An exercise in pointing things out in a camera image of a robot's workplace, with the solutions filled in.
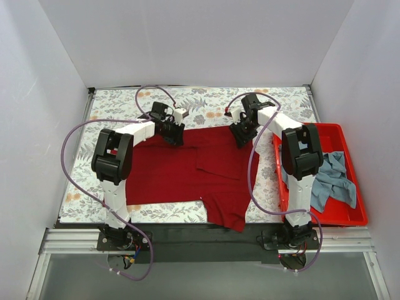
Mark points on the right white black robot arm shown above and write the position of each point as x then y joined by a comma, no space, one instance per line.
301,157

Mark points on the floral patterned table mat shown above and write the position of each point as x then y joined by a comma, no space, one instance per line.
206,109

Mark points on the grey-blue t-shirt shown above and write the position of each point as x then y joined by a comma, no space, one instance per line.
313,191

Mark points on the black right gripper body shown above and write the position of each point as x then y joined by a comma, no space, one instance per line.
240,137

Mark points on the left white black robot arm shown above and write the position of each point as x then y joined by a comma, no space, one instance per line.
113,159

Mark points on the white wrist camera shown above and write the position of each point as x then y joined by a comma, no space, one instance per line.
179,114
234,114

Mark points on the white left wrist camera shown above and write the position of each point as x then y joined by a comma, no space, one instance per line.
179,114

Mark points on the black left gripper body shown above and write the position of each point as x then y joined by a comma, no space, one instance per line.
174,137

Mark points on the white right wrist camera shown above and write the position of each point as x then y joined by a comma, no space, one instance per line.
234,114

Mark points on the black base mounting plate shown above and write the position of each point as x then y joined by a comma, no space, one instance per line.
207,243

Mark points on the red plastic bin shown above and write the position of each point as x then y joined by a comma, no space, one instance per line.
335,212

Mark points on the red t-shirt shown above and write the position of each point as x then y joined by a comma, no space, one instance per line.
208,167

